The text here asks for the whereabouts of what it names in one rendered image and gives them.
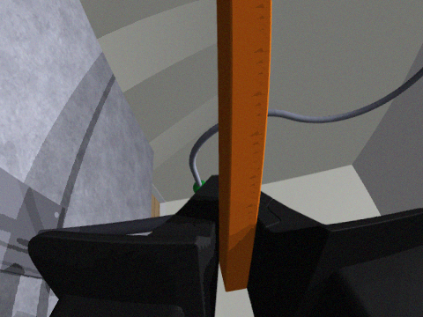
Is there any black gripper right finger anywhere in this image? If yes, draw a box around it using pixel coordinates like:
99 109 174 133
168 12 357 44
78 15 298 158
247 191 423 317

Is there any grey ring with orange handle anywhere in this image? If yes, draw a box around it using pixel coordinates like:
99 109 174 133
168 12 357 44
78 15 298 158
216 0 272 292

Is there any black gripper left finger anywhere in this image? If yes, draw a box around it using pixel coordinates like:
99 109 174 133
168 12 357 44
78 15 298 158
28 175 219 317

